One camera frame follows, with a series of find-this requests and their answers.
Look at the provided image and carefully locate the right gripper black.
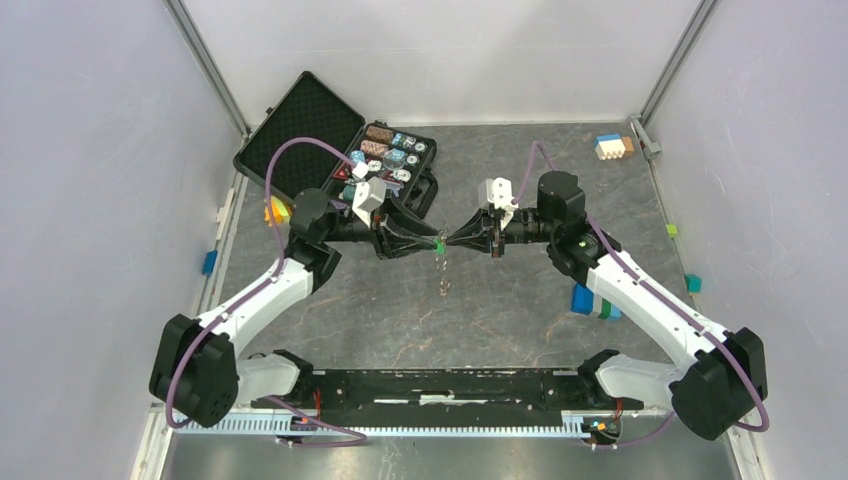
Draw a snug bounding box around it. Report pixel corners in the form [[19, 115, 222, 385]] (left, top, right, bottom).
[[446, 206, 559, 259]]

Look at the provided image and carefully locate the white toothed cable duct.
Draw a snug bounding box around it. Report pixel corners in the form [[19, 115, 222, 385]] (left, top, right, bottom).
[[178, 410, 590, 440]]

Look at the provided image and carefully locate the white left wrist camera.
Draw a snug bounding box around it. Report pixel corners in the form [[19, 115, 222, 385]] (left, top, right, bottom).
[[351, 177, 387, 228]]

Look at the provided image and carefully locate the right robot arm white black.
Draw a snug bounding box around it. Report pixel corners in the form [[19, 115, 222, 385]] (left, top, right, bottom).
[[446, 171, 771, 440]]

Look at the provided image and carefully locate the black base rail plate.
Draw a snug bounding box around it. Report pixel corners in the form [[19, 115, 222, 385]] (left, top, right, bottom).
[[283, 368, 644, 428]]

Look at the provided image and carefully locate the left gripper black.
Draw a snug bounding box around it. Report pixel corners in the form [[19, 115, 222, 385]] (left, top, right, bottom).
[[322, 189, 438, 260]]

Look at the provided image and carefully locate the black poker chip case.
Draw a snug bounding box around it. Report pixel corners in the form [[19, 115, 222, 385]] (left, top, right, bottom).
[[233, 71, 438, 218]]

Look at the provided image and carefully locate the small teal block right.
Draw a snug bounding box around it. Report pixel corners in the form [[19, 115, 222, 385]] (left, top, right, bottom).
[[684, 273, 702, 294]]

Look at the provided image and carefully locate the small blue block left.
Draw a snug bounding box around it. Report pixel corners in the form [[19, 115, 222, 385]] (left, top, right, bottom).
[[201, 250, 218, 277]]

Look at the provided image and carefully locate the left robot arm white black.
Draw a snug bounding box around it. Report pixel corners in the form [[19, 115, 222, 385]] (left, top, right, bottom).
[[149, 182, 438, 429]]

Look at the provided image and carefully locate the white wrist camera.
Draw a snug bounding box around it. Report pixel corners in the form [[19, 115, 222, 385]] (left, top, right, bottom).
[[351, 177, 387, 228], [478, 177, 518, 229]]

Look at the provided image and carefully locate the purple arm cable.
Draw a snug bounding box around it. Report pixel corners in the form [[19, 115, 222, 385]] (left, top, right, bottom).
[[513, 141, 771, 433], [163, 137, 369, 430]]

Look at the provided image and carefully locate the blue white orange brick stack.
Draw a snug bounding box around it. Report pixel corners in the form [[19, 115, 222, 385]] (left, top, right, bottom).
[[594, 134, 635, 160]]

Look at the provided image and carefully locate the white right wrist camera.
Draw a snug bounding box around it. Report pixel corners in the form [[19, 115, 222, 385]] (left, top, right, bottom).
[[478, 177, 518, 229]]

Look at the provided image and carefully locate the blue white green brick stack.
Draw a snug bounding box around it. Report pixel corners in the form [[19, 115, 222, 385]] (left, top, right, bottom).
[[570, 284, 622, 322]]

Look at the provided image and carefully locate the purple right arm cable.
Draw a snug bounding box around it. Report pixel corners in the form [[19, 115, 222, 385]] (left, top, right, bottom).
[[513, 141, 771, 433]]

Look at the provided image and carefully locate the orange yellow green brick stack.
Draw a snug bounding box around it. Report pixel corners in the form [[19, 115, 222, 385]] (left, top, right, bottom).
[[264, 196, 292, 227]]

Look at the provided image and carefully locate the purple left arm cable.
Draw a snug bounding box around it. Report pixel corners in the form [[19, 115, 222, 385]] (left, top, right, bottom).
[[163, 137, 369, 430]]

